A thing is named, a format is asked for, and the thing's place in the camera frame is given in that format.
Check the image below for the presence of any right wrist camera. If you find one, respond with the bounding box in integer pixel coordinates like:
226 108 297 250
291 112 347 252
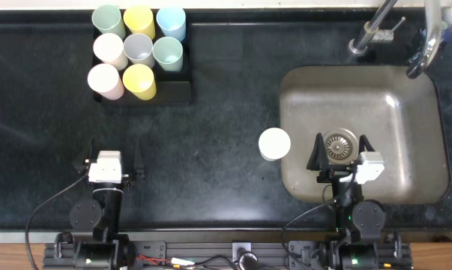
340 151 386 185

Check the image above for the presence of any black cable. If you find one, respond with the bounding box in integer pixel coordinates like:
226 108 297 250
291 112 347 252
280 170 358 270
25 174 90 270

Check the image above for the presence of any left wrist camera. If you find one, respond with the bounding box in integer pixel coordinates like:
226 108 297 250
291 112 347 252
87 150 130 185

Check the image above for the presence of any black tray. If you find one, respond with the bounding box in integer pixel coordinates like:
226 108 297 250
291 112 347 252
91 7 193 106

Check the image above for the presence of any grey cup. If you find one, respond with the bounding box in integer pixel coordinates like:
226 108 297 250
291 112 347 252
123 32 156 69

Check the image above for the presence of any blue cup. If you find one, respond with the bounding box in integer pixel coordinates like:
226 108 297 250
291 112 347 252
155 6 187 43

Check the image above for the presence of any steel sink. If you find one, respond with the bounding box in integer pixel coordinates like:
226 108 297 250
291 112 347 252
279 65 451 206

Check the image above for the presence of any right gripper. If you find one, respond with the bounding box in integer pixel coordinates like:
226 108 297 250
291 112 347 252
306 132 376 185

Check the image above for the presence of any mounting rail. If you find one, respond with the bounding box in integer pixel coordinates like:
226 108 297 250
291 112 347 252
43 239 414 270

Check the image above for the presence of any white cup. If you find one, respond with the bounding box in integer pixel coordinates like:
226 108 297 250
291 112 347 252
258 127 292 162

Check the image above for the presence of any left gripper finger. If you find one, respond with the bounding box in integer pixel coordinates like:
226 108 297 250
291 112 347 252
133 140 147 180
72 137 95 174

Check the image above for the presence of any yellow cup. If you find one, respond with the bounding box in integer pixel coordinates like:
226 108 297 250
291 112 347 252
122 4 156 41
121 63 157 101

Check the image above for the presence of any steel tap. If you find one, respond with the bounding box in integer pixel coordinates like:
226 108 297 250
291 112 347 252
347 0 445 80

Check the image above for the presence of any green cup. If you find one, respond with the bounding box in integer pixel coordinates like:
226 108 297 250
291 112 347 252
91 4 127 40
152 36 184 73

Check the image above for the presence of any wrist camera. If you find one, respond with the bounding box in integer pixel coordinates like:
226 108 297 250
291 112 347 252
87 150 130 185
340 151 386 185

